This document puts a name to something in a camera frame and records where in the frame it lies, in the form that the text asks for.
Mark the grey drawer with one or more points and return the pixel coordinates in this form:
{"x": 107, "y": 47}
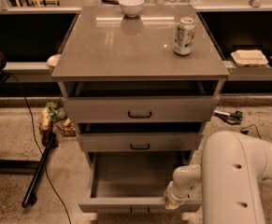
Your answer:
{"x": 131, "y": 182}
{"x": 128, "y": 109}
{"x": 113, "y": 142}

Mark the basket of snack items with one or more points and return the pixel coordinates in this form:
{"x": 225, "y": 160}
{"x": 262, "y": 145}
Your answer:
{"x": 54, "y": 115}

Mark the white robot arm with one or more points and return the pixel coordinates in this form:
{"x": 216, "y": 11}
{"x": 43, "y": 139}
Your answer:
{"x": 231, "y": 169}

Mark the black desk leg with caster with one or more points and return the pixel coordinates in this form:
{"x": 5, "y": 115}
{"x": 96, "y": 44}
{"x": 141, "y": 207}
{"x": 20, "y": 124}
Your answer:
{"x": 30, "y": 195}

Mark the soda can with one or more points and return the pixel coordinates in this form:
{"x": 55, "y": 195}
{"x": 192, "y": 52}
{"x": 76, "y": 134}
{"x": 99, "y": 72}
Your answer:
{"x": 184, "y": 35}

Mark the white plate on ledge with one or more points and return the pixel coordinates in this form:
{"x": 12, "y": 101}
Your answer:
{"x": 53, "y": 60}

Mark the grey drawer cabinet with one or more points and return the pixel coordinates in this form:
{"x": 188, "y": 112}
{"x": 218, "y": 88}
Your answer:
{"x": 110, "y": 55}

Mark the white bowl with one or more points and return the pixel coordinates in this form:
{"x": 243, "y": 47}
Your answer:
{"x": 131, "y": 8}

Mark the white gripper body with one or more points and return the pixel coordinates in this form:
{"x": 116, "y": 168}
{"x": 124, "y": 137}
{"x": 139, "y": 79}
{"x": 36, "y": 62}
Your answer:
{"x": 175, "y": 195}

